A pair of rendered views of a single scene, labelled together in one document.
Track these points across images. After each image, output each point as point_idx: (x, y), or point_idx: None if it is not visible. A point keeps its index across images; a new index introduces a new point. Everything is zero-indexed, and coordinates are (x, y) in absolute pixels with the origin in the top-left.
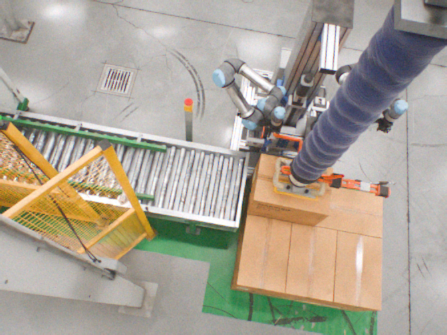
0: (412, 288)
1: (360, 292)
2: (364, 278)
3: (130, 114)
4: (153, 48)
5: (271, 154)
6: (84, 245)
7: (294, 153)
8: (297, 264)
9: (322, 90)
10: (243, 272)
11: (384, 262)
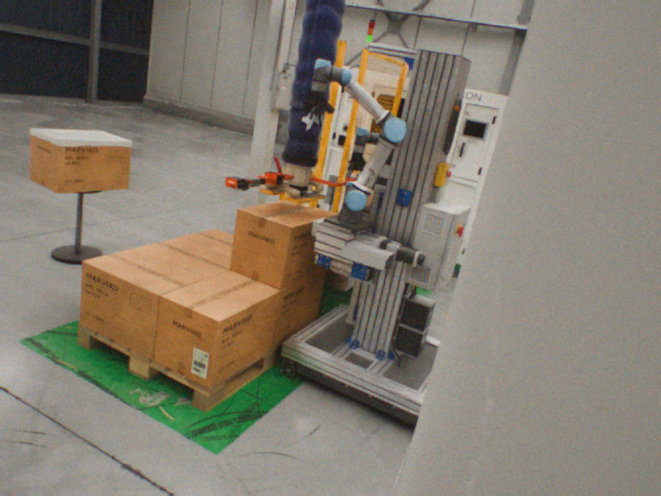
0: (21, 407)
1: (120, 260)
2: (131, 267)
3: (442, 310)
4: None
5: (350, 337)
6: (293, 65)
7: (342, 349)
8: (198, 249)
9: (411, 249)
10: (222, 232)
11: (97, 399)
